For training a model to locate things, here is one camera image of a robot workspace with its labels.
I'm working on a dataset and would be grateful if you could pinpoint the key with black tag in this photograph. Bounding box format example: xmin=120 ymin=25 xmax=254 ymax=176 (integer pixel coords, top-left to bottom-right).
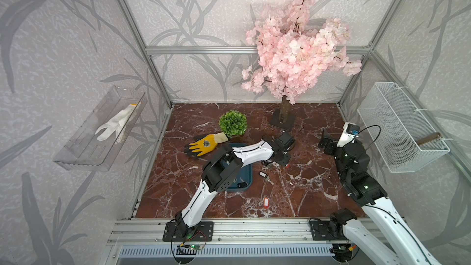
xmin=259 ymin=171 xmax=274 ymax=185
xmin=237 ymin=182 xmax=249 ymax=188

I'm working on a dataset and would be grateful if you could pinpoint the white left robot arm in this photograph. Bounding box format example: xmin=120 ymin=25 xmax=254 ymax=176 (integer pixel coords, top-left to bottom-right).
xmin=175 ymin=131 xmax=294 ymax=231

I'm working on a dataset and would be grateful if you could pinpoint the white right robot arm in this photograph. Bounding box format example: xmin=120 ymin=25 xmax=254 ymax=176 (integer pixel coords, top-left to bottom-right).
xmin=318 ymin=123 xmax=439 ymax=265

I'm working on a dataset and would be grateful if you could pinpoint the teal plastic storage box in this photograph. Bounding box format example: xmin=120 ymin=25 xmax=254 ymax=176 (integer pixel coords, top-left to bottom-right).
xmin=216 ymin=144 xmax=257 ymax=193

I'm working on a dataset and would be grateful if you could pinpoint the green artificial potted plant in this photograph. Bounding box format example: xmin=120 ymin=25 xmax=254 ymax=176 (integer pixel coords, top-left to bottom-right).
xmin=218 ymin=110 xmax=247 ymax=137

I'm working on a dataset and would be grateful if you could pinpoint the yellow black work glove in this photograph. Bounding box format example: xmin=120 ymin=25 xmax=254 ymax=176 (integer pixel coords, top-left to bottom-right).
xmin=183 ymin=132 xmax=229 ymax=157

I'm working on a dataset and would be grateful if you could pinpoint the pink blossom artificial tree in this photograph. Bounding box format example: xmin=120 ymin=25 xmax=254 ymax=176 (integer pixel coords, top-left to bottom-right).
xmin=242 ymin=0 xmax=361 ymax=129

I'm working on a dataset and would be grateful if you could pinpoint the white glove on shelf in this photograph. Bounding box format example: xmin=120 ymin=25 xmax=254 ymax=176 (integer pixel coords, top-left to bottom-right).
xmin=95 ymin=104 xmax=137 ymax=144

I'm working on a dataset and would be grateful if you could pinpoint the brush with wooden handle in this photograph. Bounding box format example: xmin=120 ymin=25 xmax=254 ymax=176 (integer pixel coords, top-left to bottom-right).
xmin=385 ymin=132 xmax=442 ymax=165

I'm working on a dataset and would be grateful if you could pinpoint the white wire mesh basket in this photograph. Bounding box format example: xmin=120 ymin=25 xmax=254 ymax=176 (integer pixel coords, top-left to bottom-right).
xmin=358 ymin=82 xmax=450 ymax=173

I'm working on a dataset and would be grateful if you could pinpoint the aluminium front rail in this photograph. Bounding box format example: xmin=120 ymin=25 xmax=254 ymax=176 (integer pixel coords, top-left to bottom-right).
xmin=107 ymin=218 xmax=342 ymax=245

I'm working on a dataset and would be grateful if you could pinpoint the clear plastic wall shelf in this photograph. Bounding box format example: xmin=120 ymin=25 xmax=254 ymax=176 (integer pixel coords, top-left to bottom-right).
xmin=53 ymin=86 xmax=148 ymax=172

